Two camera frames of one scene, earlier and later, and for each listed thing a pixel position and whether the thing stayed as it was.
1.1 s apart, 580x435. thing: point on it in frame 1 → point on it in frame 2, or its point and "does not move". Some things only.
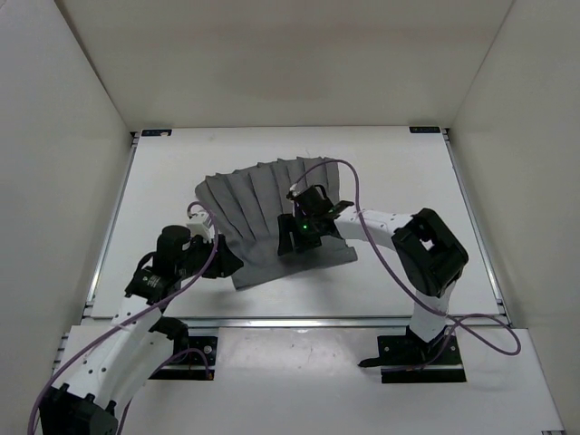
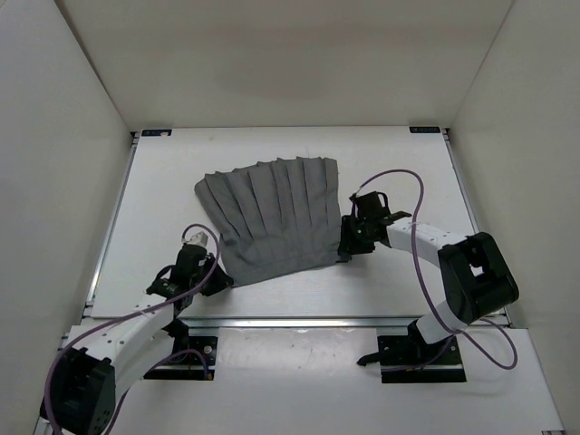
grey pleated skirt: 245,206 does not move
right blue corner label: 424,129 does not move
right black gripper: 287,223 → 344,247
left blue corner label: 159,132 does not move
